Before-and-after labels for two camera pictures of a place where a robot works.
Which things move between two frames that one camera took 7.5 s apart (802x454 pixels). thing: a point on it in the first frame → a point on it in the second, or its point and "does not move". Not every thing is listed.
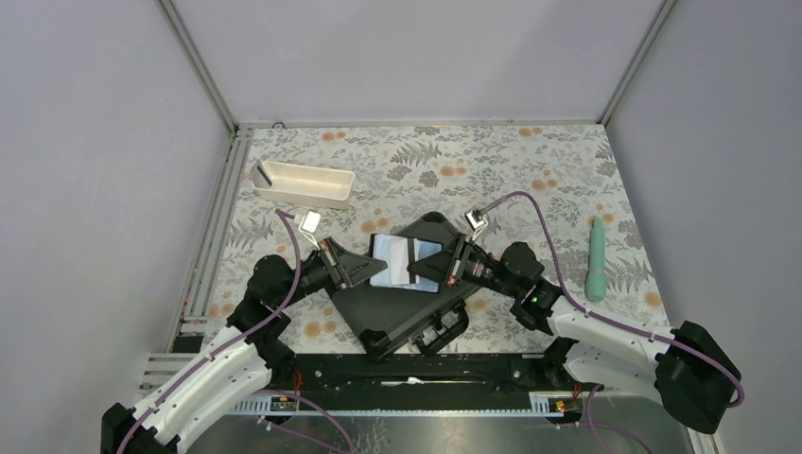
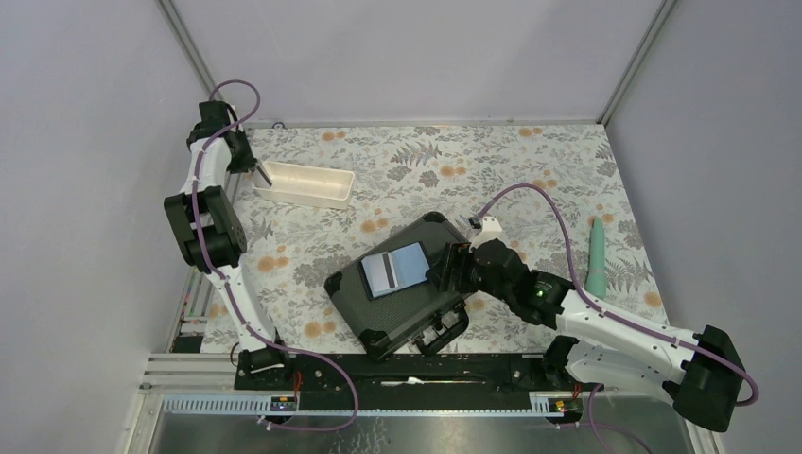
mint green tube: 597,284 does not move
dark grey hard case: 392,320 does not move
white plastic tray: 309,183 does not move
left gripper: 334,258 → 247,162
